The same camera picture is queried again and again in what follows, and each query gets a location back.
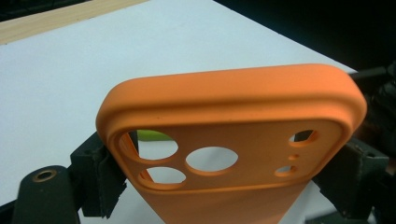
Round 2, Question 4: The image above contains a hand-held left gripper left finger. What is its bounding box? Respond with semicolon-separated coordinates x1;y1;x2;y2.
69;131;128;219

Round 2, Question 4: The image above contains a green cartoon phone case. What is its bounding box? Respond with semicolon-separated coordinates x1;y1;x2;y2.
136;129;174;142

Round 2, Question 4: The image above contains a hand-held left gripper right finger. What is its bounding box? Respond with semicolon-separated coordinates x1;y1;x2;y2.
312;137;390;221

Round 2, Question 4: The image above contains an orange phone case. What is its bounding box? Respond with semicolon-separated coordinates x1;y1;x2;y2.
95;63;369;224

